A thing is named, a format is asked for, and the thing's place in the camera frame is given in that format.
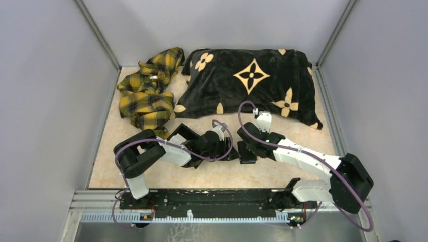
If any white credit card stack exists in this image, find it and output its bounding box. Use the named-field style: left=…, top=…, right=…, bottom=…
left=169, top=134, right=187, bottom=145

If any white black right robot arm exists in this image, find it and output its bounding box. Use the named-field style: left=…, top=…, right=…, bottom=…
left=237, top=122, right=374, bottom=214

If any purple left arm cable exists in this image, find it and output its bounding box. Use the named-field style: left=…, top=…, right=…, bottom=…
left=111, top=119, right=235, bottom=230

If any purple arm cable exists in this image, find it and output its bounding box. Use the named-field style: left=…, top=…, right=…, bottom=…
left=237, top=101, right=375, bottom=233
left=111, top=119, right=235, bottom=230

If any black plastic card tray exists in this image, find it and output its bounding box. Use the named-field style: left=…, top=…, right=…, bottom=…
left=167, top=123, right=211, bottom=158

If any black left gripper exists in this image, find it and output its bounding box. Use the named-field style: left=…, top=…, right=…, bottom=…
left=201, top=136, right=240, bottom=161

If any black floral pillow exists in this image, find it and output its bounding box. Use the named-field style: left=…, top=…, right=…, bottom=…
left=173, top=49, right=323, bottom=130

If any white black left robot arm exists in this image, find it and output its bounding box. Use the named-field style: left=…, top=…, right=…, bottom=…
left=114, top=125, right=240, bottom=209

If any yellow plaid cloth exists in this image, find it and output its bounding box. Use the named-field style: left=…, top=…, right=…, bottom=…
left=116, top=47, right=185, bottom=139

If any black blue card holder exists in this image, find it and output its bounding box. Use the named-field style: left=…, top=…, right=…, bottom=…
left=237, top=141, right=257, bottom=164

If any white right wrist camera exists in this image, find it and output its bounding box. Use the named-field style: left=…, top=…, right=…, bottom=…
left=255, top=111, right=272, bottom=133

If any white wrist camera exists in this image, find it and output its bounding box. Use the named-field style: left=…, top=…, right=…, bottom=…
left=211, top=120, right=227, bottom=141
left=255, top=111, right=272, bottom=133

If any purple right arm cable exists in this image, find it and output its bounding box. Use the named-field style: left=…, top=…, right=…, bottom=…
left=237, top=101, right=375, bottom=233

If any aluminium front frame rail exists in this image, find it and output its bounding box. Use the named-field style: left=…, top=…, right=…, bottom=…
left=68, top=188, right=372, bottom=224

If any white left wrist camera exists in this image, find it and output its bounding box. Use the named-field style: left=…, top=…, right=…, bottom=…
left=211, top=120, right=227, bottom=141

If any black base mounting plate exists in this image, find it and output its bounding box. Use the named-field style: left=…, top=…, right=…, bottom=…
left=119, top=189, right=318, bottom=219

